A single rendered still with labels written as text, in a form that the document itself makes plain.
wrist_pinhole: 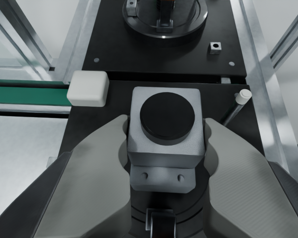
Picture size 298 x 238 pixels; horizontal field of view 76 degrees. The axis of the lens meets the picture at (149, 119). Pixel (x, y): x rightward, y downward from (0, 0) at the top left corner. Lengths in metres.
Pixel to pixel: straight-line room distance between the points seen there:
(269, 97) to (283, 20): 0.36
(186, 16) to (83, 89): 0.20
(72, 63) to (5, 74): 0.10
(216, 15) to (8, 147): 0.40
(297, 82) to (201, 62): 0.26
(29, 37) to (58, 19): 0.30
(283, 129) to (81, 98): 0.26
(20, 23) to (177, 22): 0.21
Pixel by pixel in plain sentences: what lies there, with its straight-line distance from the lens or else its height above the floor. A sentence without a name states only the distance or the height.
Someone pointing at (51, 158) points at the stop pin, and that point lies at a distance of 0.26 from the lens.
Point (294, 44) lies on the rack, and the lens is 0.39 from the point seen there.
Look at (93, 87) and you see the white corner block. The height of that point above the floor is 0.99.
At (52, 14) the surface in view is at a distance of 0.64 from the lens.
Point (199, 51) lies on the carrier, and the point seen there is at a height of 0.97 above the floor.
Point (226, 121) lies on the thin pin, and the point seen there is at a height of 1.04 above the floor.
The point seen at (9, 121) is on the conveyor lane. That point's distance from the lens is 0.38.
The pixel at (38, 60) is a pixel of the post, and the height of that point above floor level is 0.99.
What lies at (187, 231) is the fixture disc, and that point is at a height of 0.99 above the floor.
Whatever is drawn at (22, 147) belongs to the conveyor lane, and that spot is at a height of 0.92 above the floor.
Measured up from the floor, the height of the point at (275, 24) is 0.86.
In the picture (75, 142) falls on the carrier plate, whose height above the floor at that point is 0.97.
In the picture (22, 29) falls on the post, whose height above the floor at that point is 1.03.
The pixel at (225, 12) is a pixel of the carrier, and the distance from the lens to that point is 0.40.
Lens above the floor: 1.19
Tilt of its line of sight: 63 degrees down
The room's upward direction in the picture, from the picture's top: 2 degrees counter-clockwise
